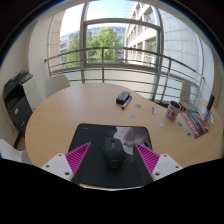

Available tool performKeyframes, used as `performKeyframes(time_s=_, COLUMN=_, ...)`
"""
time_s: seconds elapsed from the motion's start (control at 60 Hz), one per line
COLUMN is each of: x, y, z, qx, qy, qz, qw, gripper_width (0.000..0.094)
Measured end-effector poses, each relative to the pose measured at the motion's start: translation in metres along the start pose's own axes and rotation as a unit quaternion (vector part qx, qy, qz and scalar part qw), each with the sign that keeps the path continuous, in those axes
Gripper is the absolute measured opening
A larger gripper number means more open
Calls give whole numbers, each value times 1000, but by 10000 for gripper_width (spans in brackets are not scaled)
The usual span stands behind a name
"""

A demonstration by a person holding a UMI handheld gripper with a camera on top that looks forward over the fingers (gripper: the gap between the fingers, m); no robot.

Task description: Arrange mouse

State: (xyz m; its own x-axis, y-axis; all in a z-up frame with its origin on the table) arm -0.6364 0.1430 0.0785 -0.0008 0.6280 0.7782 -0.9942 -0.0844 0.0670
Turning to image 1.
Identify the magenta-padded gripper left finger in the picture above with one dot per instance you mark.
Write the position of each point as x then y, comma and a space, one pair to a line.
61, 163

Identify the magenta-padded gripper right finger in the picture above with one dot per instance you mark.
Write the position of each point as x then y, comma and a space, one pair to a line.
160, 165

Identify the black computer mouse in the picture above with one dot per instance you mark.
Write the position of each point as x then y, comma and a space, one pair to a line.
114, 153

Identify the black cat-print mouse pad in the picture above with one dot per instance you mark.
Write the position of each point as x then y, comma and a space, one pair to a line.
93, 133

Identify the small white sticker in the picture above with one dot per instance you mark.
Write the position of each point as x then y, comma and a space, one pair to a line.
161, 124

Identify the grey animal sticker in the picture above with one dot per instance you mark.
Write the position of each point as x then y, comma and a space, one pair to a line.
179, 124

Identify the white chair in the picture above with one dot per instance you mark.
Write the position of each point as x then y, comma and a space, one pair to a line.
11, 151
186, 91
56, 85

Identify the red and black magazine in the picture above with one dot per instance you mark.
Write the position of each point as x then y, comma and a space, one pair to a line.
195, 124

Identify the feather-shaped white sticker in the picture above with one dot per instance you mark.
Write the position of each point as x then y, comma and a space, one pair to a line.
153, 110

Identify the strawberry-print mug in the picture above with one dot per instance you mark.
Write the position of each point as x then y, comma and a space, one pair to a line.
172, 110

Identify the small blue sticker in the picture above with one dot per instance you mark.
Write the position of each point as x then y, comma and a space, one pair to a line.
132, 115

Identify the round pale sticker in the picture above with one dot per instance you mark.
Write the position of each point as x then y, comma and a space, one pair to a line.
139, 106

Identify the small blue and white box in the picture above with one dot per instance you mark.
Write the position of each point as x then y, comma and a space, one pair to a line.
205, 115

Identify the black and white office printer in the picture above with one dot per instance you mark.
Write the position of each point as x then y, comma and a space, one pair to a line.
18, 100

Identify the black whiteboard eraser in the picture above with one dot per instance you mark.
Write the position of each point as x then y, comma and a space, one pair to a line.
122, 97

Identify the black tablet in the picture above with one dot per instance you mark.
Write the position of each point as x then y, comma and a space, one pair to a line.
210, 102

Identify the metal balcony railing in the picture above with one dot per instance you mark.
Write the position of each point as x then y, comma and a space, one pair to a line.
103, 71

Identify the green tree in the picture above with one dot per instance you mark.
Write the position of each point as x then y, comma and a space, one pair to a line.
105, 41

